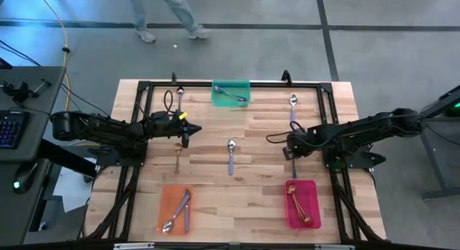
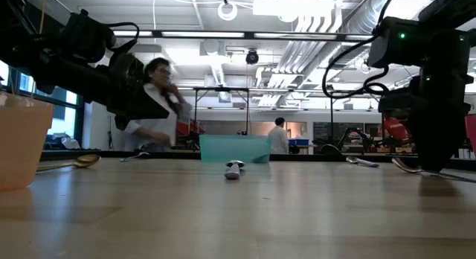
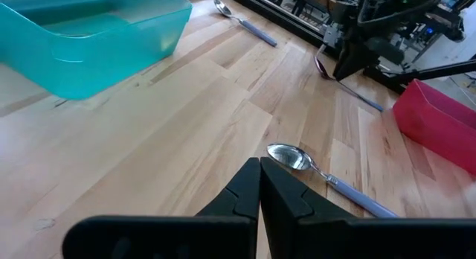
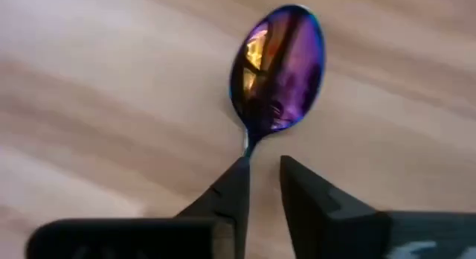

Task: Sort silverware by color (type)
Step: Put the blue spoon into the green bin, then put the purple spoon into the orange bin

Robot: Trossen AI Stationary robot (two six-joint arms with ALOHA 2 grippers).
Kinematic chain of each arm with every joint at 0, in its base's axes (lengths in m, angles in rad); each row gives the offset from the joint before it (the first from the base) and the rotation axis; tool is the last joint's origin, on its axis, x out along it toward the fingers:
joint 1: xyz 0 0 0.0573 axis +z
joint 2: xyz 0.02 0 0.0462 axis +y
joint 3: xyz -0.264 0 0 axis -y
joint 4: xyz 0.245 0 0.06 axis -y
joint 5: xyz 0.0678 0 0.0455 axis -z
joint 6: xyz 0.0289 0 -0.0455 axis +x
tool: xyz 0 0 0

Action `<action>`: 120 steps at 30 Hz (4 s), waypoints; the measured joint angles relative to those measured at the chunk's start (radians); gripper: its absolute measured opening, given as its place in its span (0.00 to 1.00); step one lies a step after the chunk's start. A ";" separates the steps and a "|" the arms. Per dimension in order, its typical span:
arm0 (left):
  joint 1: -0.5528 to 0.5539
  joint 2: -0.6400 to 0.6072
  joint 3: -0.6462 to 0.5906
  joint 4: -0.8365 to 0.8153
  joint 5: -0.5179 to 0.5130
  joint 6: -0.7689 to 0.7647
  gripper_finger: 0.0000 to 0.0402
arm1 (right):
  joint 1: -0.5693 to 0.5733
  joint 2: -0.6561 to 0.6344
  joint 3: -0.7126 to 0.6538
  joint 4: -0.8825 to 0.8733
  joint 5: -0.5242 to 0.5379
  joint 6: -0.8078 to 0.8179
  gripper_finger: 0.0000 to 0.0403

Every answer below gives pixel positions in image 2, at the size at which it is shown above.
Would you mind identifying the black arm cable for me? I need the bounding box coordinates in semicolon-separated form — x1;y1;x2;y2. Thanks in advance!
106;22;141;55
321;0;401;100

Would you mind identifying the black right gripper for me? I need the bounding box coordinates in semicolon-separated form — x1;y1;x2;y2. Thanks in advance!
377;74;474;173

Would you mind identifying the red background equipment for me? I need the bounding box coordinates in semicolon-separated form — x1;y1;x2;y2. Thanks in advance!
176;121;205;136

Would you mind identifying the black table clamp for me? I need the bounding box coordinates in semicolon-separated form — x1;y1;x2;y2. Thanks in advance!
320;143;345;156

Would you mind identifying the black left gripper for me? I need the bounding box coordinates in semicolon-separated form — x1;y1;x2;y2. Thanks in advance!
103;52;171;132

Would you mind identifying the black overhead camera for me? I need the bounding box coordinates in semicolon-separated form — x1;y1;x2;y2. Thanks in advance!
245;48;260;65

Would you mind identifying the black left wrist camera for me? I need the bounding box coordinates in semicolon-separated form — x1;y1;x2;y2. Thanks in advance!
61;8;117;63

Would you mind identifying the teal plastic bin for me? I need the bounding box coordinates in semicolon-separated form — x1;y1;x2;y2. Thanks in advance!
199;134;272;164

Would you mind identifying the orange plastic cup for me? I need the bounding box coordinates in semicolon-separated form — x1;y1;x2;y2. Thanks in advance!
0;93;55;193

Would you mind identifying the dark framed window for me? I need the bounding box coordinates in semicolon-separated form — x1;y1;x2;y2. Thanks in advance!
0;60;87;150

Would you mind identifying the black overhead frame bar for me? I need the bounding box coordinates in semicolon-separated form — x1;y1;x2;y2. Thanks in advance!
111;29;373;43

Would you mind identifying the gold metal spoon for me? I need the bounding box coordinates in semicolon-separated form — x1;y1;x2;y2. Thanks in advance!
36;153;102;173

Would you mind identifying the purple handled silver spoon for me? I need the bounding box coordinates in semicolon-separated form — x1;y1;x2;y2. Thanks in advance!
223;159;246;181

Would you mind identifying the black aluminium table frame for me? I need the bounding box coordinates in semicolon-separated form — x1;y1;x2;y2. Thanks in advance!
39;149;476;171

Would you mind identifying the black background rig frame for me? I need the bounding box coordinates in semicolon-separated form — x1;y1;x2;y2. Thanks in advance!
193;86;250;137
329;90;386;148

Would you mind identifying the silver ventilation duct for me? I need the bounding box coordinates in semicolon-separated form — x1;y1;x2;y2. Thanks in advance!
345;0;401;33

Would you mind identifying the person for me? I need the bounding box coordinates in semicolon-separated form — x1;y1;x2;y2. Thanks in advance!
382;116;411;145
123;57;191;153
267;117;289;155

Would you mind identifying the white ceiling ring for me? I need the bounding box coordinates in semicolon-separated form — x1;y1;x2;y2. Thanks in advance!
217;0;239;22

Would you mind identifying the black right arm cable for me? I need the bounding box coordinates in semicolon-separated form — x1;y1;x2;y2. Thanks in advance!
321;0;401;100

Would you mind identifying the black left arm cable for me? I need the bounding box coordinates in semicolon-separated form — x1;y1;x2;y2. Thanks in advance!
106;22;141;55

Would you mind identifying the iridescent rainbow metal spoon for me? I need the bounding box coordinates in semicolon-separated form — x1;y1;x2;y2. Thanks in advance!
391;157;476;184
345;156;381;168
118;151;150;163

